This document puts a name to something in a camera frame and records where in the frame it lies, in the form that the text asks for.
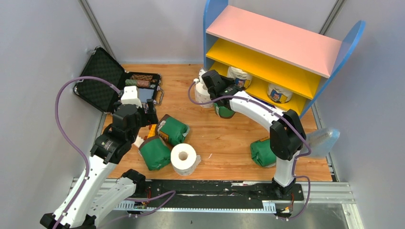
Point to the green wrapped roll brown band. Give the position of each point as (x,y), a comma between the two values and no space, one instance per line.
(172,130)

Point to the white toy brick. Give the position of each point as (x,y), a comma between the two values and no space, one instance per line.
(138,142)

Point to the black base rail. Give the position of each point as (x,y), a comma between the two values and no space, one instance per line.
(212,194)

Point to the cream roll brown band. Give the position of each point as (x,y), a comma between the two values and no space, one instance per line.
(278,94)

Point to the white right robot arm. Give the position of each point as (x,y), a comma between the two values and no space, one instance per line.
(286,133)

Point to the cream roll blue picture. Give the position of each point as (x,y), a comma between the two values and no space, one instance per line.
(241,78)

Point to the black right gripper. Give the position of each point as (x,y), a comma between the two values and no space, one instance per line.
(229,81)

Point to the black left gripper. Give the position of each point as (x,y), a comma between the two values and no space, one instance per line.
(150,117)

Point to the plain white paper towel roll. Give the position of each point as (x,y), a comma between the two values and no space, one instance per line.
(201,92)

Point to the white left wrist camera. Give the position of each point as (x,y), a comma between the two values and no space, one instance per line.
(130,96)

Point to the blue shelf with coloured boards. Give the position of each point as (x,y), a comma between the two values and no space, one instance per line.
(301,61)

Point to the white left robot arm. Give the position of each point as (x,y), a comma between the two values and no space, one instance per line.
(80,210)

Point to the white paper towel roll front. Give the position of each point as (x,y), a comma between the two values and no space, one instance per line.
(184,159)

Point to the plain green roll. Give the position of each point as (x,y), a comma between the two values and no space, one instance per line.
(223,112)

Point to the blue playing card deck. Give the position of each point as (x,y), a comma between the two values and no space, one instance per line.
(145,94)

